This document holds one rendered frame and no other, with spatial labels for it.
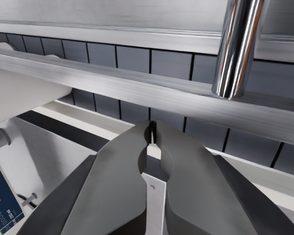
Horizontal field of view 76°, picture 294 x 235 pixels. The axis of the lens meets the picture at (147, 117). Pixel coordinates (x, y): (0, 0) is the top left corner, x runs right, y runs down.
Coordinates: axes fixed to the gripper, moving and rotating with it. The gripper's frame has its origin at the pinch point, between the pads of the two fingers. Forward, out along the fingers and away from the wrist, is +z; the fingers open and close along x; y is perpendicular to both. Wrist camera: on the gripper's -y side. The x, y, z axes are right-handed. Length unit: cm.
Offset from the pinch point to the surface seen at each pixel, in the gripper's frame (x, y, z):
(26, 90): -12.0, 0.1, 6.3
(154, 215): 0.8, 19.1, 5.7
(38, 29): -13.5, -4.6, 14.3
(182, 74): 2.6, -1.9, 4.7
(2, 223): -35, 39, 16
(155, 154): 0.4, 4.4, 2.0
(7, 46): -19.4, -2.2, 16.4
